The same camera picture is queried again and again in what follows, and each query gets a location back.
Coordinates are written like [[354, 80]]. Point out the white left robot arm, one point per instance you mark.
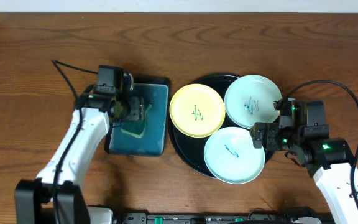
[[54, 196]]

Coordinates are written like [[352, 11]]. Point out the mint plate with large scribble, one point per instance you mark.
[[250, 98]]

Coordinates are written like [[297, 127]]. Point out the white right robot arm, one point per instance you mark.
[[329, 161]]

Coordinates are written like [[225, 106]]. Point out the black rectangular water tray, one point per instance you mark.
[[155, 91]]

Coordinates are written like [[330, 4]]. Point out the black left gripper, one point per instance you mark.
[[135, 108]]

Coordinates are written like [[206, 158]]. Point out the round black serving tray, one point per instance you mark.
[[191, 150]]

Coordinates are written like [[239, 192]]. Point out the mint plate with small scribble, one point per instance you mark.
[[230, 156]]

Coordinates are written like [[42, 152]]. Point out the yellow plate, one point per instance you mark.
[[197, 110]]

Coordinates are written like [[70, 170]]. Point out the green yellow sponge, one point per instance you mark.
[[136, 128]]

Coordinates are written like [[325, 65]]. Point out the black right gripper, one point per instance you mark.
[[271, 128]]

